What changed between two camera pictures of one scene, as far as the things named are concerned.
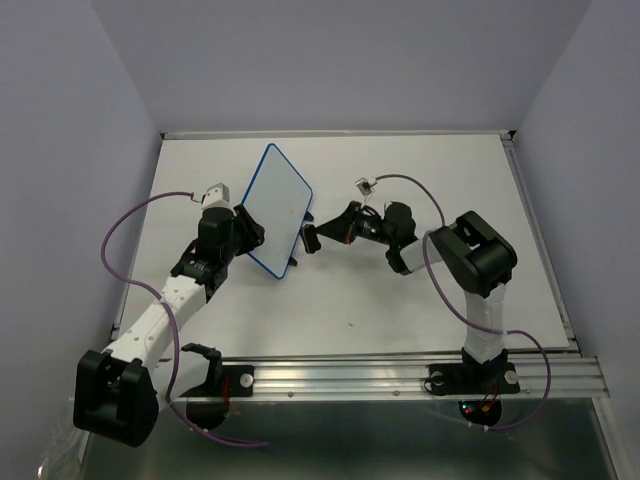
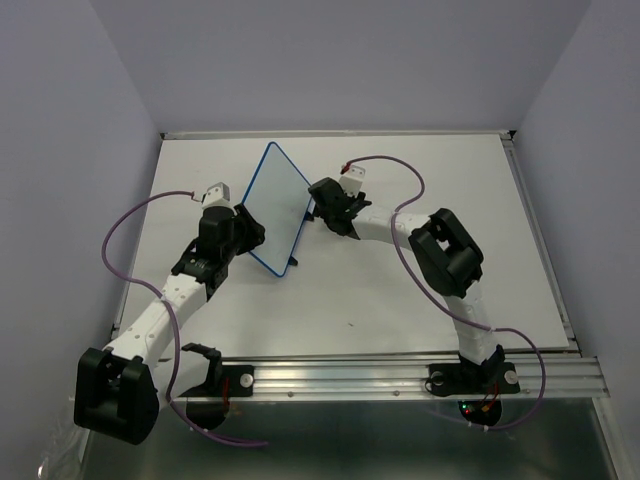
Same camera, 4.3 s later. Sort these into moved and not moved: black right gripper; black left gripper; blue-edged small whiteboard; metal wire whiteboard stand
Moved: black right gripper
Not moved: black left gripper; metal wire whiteboard stand; blue-edged small whiteboard
